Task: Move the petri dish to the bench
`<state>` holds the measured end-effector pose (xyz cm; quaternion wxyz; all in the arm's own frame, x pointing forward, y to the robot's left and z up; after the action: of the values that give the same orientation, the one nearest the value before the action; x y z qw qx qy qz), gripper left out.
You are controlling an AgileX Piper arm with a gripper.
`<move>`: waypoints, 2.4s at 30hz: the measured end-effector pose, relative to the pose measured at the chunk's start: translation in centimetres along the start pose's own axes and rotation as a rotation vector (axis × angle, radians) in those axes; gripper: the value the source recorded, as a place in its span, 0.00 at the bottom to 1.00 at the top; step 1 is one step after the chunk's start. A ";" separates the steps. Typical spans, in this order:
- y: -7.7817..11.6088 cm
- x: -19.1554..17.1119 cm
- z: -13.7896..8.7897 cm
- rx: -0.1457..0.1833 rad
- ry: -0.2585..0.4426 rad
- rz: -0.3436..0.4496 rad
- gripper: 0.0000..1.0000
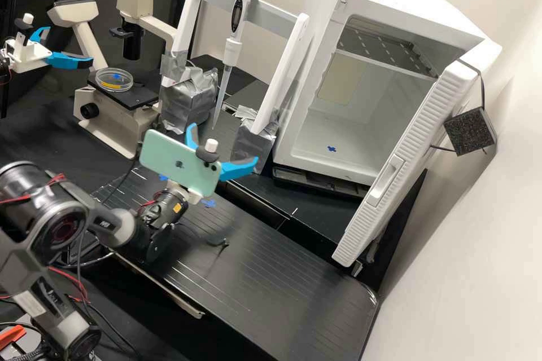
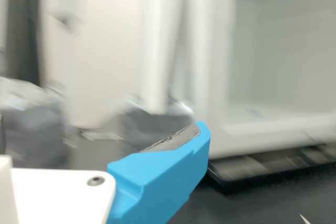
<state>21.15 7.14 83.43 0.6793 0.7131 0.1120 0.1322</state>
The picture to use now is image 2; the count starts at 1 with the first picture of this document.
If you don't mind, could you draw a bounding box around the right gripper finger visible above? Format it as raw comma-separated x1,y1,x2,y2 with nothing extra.
107,121,211,224

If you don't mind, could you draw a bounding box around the black tray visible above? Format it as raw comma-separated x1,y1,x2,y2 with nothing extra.
207,144,336,196

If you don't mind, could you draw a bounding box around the white pipette stand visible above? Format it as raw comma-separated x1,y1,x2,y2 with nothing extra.
0,0,196,162

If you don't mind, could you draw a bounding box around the white incubator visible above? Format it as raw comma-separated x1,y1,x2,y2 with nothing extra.
183,0,336,161

